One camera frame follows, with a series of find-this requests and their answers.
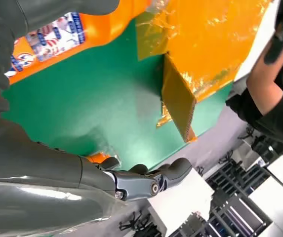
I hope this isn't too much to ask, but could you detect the green table mat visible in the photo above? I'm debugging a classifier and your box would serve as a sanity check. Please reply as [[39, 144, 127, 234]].
[[1, 18, 234, 171]]

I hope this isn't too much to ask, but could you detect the black metal grid frame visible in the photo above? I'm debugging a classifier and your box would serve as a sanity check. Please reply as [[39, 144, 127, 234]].
[[168, 124, 283, 237]]

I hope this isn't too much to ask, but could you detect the orange taped cardboard box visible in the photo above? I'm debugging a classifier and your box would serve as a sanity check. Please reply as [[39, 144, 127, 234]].
[[135, 0, 272, 144]]

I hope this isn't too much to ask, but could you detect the white board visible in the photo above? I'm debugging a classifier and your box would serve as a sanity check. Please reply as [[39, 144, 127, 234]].
[[234, 0, 280, 83]]

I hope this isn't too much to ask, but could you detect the white panel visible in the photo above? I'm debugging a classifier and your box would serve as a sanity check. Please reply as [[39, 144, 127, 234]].
[[148, 168, 215, 237]]

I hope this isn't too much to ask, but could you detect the person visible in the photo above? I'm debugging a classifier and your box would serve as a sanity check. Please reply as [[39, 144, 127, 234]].
[[226, 0, 283, 146]]

